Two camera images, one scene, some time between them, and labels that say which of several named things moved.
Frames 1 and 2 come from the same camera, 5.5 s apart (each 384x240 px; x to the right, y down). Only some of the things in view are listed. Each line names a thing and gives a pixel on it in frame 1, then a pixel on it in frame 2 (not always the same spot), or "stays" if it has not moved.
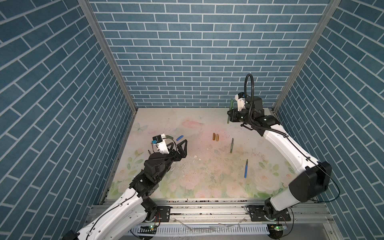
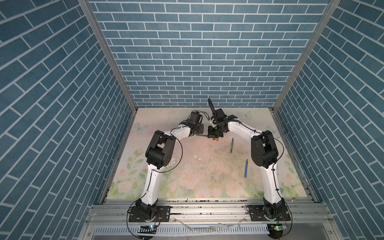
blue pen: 246,169 stays
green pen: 230,108 to 207,136
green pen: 232,145 stays
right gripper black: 233,115 to 210,133
